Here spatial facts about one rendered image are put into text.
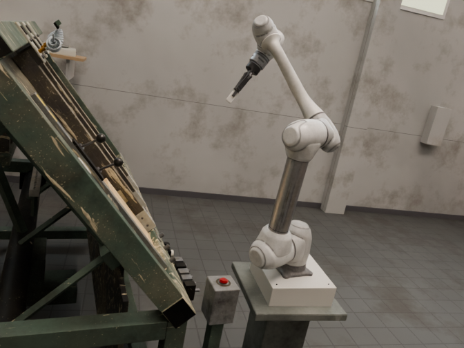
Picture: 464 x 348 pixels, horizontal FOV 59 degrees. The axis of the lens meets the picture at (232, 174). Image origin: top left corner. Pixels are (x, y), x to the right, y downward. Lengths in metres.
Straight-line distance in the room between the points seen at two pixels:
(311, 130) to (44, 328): 1.33
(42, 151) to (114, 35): 3.71
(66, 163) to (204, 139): 3.93
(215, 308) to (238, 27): 3.92
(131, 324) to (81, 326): 0.19
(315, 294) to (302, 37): 3.87
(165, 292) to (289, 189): 0.71
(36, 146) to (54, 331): 0.73
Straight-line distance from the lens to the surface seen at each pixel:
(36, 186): 2.52
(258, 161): 5.57
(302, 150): 1.81
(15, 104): 1.44
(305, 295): 2.21
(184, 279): 2.21
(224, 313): 1.94
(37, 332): 1.81
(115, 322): 1.84
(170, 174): 5.38
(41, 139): 1.46
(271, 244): 1.99
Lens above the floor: 1.91
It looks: 16 degrees down
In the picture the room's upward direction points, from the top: 11 degrees clockwise
